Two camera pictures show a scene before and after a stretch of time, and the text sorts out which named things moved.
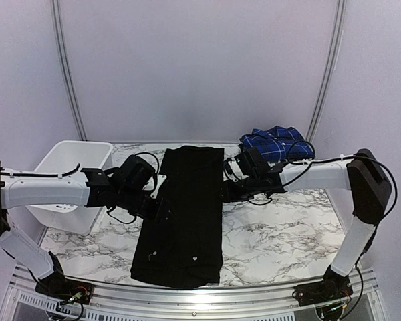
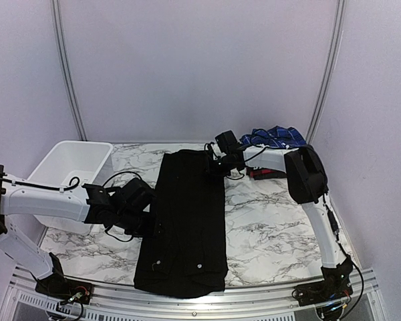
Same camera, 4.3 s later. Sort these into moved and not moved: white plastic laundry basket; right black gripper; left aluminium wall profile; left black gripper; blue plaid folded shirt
Moved: left black gripper; right black gripper
Not moved: blue plaid folded shirt; white plastic laundry basket; left aluminium wall profile
